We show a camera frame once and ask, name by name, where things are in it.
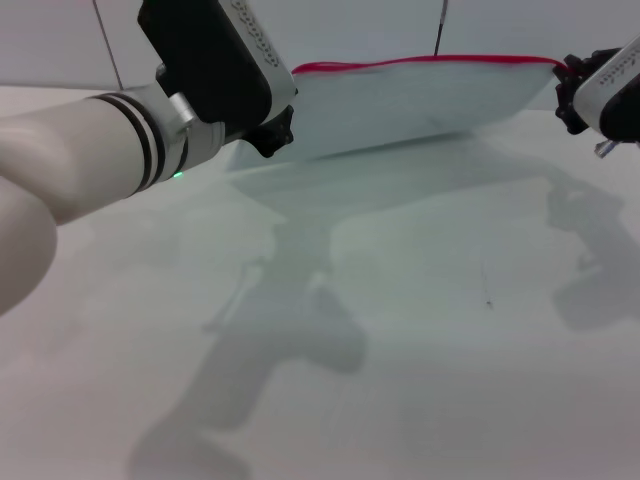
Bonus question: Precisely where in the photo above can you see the translucent document bag red zipper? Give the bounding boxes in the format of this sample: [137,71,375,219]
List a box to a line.
[225,53,569,174]

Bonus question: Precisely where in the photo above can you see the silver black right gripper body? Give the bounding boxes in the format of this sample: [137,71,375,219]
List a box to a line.
[571,34,640,144]

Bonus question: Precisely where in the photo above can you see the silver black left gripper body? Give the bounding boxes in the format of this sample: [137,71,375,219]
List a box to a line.
[136,0,299,133]

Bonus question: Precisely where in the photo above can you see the silver cable connector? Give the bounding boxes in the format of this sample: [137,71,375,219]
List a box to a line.
[593,139,622,161]

